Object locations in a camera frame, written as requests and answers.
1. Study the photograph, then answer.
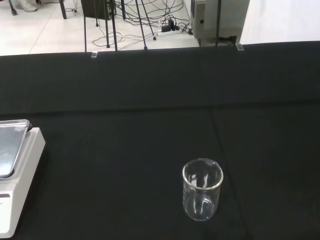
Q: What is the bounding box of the black bench cloth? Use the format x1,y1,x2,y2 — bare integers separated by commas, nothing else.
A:
0,40,320,240

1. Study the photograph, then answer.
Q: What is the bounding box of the white power strip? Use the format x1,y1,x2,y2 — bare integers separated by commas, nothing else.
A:
156,19,182,38

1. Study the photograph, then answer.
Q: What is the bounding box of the black tripod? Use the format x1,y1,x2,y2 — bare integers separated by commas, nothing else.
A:
83,0,119,53
120,0,158,51

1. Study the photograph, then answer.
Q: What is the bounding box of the black pole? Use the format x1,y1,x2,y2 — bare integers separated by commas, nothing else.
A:
215,0,223,48

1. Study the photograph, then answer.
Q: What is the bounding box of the grey cabinet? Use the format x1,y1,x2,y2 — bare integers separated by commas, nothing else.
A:
189,0,251,48

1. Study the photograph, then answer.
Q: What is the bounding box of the black box on floor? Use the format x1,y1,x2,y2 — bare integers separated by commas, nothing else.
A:
80,0,118,21

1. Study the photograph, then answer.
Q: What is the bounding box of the white electronic balance steel pan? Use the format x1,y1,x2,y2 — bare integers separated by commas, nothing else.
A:
0,118,47,240

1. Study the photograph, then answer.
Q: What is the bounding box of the dark chair leg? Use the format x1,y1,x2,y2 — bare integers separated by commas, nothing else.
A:
59,0,69,20

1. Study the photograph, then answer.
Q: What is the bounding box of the person's foot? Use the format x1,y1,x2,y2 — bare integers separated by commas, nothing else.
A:
17,0,39,13

